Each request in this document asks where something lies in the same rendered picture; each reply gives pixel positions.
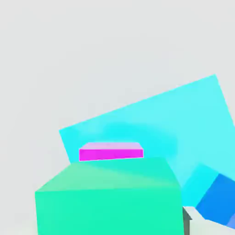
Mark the small blue cube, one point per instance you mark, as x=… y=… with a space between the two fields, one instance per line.
x=218 y=200

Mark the small green cube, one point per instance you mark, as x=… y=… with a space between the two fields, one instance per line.
x=110 y=205

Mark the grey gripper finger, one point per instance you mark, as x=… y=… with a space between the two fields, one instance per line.
x=191 y=222

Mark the small magenta cube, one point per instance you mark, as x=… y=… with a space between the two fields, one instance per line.
x=110 y=153

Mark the large cyan box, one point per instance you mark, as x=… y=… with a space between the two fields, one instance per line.
x=183 y=128

